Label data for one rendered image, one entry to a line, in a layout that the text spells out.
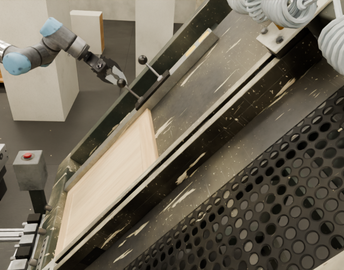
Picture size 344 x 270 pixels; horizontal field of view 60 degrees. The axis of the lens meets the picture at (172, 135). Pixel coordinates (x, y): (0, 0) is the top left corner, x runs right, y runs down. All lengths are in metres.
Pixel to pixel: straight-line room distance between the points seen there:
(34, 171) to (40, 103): 2.22
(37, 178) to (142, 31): 3.55
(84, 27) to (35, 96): 2.68
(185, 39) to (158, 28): 3.47
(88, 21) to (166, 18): 1.85
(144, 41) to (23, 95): 2.05
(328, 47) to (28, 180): 1.54
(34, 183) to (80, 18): 4.74
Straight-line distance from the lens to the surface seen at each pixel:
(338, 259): 0.42
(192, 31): 1.37
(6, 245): 2.28
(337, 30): 0.41
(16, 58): 1.13
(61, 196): 1.44
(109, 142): 1.29
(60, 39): 1.18
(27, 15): 3.50
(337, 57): 0.40
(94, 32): 6.16
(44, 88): 3.72
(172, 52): 1.38
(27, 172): 1.68
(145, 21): 4.82
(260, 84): 0.69
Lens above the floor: 1.88
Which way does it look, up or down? 32 degrees down
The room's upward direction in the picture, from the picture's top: 4 degrees clockwise
